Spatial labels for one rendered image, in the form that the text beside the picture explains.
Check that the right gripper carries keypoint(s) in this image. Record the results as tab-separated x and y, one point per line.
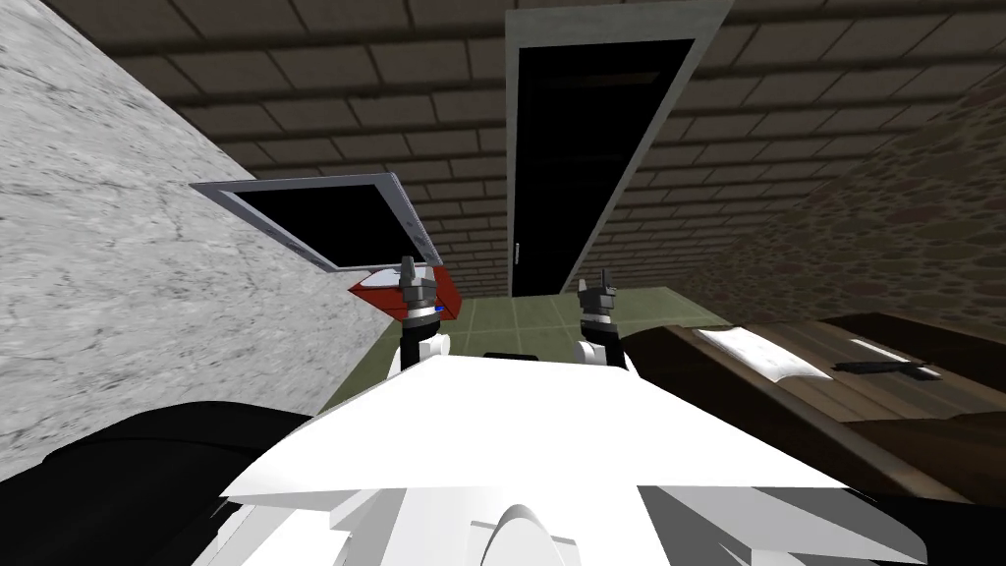
597	303

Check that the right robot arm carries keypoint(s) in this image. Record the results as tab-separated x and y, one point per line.
601	346

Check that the grey framed black screen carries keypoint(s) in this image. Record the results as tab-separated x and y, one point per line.
330	220

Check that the brown wooden desk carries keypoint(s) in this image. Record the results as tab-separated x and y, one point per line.
786	409

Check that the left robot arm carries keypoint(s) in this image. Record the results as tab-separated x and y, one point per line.
134	487

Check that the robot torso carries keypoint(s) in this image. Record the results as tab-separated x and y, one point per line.
534	440

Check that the red cabinet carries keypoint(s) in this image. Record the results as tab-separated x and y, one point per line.
377	295

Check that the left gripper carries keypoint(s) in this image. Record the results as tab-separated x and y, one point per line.
419	296

